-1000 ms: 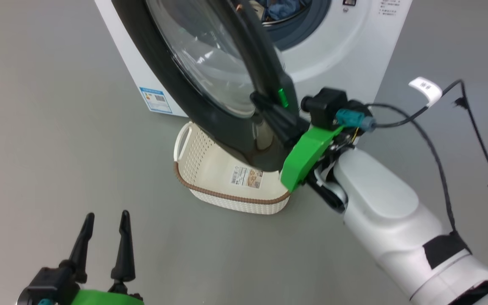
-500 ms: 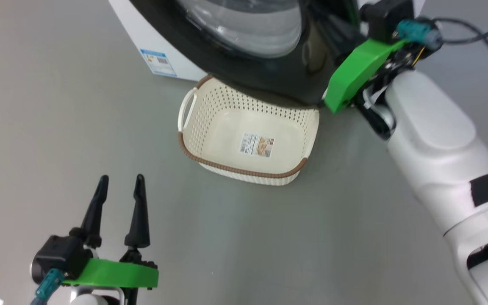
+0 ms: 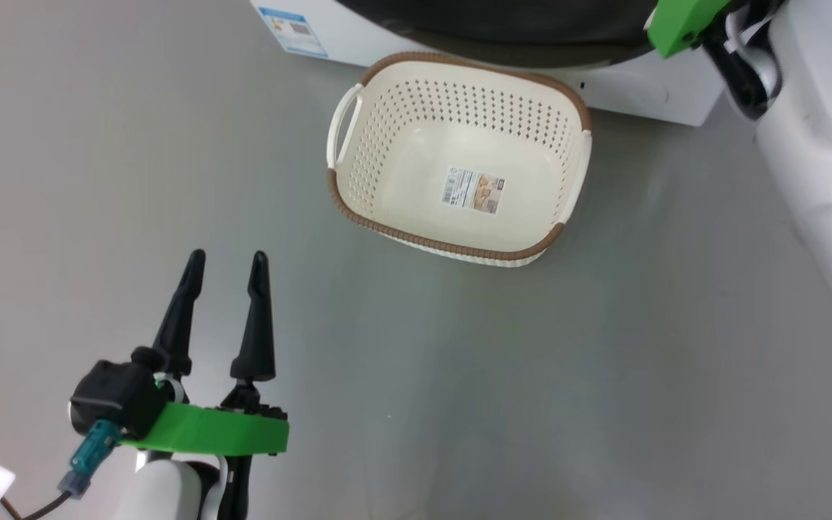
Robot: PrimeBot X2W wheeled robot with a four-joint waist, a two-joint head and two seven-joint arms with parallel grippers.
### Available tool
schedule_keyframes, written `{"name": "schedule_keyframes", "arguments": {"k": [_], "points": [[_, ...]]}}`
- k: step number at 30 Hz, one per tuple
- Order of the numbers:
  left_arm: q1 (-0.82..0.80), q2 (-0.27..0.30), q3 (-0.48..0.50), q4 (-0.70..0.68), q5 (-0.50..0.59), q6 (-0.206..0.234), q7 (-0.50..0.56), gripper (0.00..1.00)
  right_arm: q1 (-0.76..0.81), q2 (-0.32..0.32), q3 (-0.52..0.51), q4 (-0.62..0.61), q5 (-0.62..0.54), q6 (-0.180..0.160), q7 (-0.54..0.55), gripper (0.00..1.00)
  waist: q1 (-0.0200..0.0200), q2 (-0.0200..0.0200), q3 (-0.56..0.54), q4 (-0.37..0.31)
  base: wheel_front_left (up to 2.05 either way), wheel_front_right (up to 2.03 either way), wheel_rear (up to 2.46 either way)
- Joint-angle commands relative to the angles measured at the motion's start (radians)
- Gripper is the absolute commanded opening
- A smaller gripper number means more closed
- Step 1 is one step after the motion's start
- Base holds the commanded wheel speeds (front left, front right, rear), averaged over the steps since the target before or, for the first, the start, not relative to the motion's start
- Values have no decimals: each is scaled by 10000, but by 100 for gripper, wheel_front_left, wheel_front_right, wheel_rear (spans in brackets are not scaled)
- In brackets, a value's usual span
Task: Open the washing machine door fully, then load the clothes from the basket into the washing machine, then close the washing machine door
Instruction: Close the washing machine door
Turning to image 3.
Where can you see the washing machine door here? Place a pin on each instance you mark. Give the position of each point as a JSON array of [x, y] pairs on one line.
[[495, 22]]

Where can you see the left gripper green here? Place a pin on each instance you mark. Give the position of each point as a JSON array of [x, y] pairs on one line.
[[221, 433]]

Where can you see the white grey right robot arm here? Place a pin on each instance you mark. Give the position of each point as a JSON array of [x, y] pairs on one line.
[[820, 144]]

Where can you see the blue energy label sticker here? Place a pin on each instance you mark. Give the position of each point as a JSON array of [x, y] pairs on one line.
[[293, 32]]

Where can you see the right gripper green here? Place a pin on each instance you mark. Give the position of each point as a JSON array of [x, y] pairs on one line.
[[683, 25]]

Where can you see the basket barcode label sticker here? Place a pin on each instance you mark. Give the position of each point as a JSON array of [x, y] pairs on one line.
[[472, 191]]

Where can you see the round drain filter cover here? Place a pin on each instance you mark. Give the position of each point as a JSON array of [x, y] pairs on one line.
[[633, 90]]

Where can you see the white front-load washing machine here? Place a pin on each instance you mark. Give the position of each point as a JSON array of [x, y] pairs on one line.
[[690, 101]]

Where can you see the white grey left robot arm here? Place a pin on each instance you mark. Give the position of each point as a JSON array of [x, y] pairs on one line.
[[163, 491]]

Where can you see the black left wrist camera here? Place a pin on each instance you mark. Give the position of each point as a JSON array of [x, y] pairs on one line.
[[116, 397]]

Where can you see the cream perforated basket brown rim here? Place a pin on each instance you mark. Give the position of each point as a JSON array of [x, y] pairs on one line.
[[416, 180]]

